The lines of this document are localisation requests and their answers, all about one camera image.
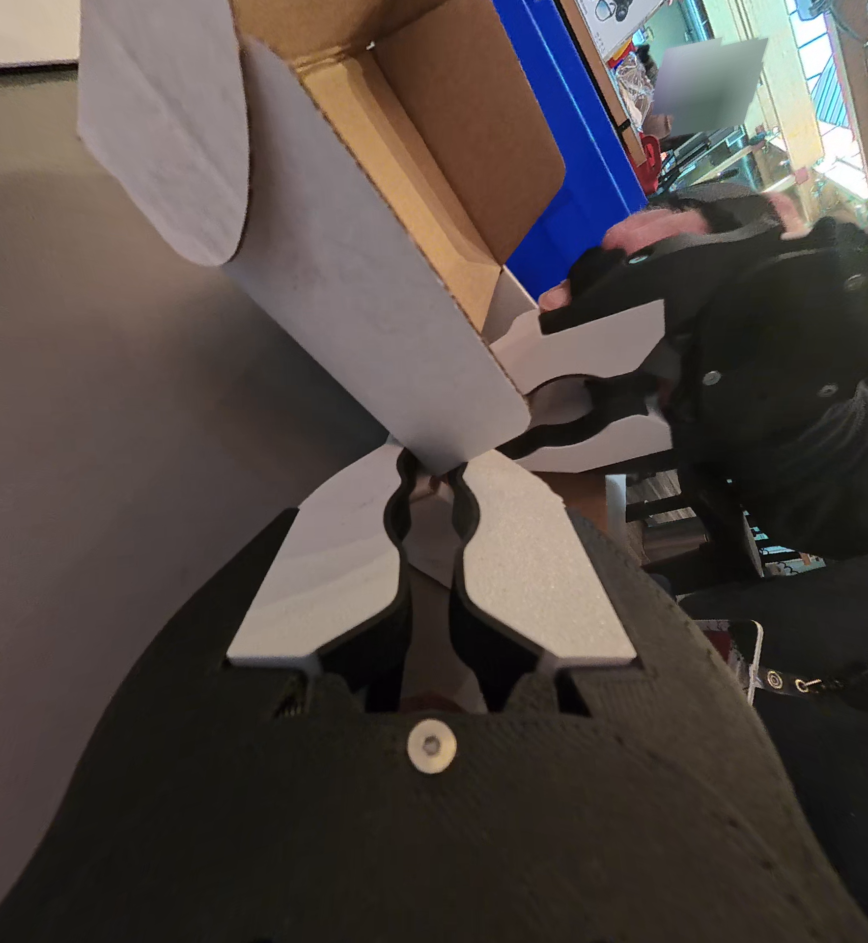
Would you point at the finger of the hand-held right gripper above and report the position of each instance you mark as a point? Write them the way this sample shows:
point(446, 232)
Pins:
point(596, 346)
point(625, 442)

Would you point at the white printed card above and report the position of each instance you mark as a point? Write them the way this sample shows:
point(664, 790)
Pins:
point(743, 656)

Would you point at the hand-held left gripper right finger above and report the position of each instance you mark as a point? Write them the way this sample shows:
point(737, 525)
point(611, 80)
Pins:
point(544, 589)

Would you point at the person's dark clothing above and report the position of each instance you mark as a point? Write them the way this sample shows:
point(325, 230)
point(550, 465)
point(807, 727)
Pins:
point(831, 737)

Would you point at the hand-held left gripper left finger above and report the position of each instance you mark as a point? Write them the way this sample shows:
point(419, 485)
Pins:
point(323, 582)

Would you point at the white cardboard box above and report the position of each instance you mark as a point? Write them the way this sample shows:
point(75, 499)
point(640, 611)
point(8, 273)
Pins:
point(367, 295)

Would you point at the blue plastic bin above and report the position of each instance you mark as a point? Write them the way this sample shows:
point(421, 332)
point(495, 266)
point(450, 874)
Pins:
point(588, 147)

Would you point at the person's right hand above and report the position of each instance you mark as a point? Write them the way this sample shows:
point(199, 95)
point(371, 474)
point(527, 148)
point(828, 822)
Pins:
point(647, 228)

